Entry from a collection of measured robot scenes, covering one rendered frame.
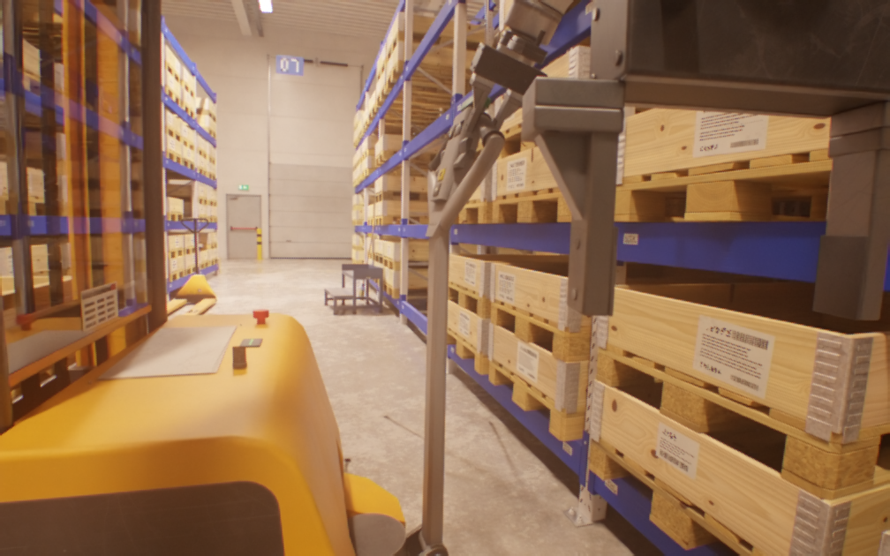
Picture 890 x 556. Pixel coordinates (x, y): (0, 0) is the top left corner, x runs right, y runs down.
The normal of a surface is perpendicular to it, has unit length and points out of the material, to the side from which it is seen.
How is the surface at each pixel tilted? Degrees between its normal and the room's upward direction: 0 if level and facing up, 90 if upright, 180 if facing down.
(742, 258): 90
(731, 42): 90
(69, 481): 90
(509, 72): 118
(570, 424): 90
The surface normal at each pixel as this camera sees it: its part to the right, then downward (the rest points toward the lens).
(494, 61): 0.11, 0.57
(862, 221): -1.00, -0.03
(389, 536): 0.03, -0.99
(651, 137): -0.95, 0.00
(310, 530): 0.29, 0.11
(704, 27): 0.02, 0.11
